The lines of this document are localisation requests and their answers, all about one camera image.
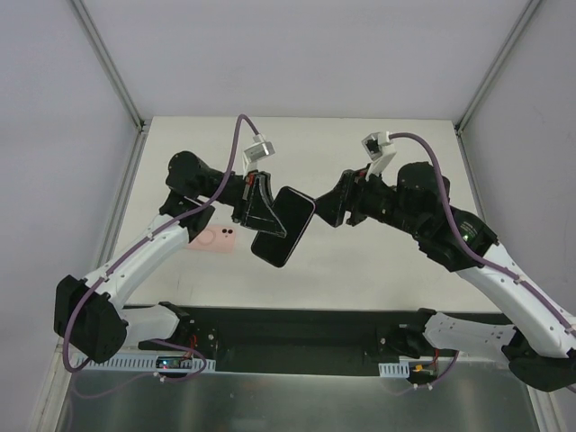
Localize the black phone case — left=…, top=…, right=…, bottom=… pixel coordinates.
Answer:
left=251, top=186, right=316, bottom=268

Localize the pink phone case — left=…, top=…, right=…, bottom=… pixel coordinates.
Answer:
left=187, top=225, right=237, bottom=253

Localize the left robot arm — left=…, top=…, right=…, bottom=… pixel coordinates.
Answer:
left=54, top=144, right=287, bottom=364

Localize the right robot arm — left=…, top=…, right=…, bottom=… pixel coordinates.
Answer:
left=316, top=162, right=575, bottom=392

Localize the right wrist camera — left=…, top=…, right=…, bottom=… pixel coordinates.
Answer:
left=361, top=131, right=397, bottom=177

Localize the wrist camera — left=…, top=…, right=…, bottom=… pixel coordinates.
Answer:
left=361, top=131, right=397, bottom=177
left=242, top=134, right=275, bottom=175

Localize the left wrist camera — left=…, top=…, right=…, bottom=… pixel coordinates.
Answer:
left=242, top=134, right=275, bottom=175

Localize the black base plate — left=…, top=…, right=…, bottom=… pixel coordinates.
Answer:
left=137, top=305, right=514, bottom=375

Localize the right white cable duct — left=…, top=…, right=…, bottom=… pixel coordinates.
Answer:
left=378, top=361, right=410, bottom=379

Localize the white cable duct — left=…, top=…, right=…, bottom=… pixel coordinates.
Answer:
left=378, top=361, right=410, bottom=379
left=85, top=354, right=216, bottom=374

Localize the left white cable duct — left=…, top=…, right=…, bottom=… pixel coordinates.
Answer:
left=85, top=354, right=216, bottom=374

